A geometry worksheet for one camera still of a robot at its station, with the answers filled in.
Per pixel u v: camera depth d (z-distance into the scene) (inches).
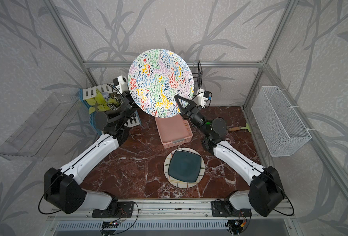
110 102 33.9
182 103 22.4
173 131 40.4
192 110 21.0
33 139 25.3
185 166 34.7
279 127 24.6
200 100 22.8
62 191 15.9
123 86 21.3
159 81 20.9
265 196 16.1
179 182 32.4
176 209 29.6
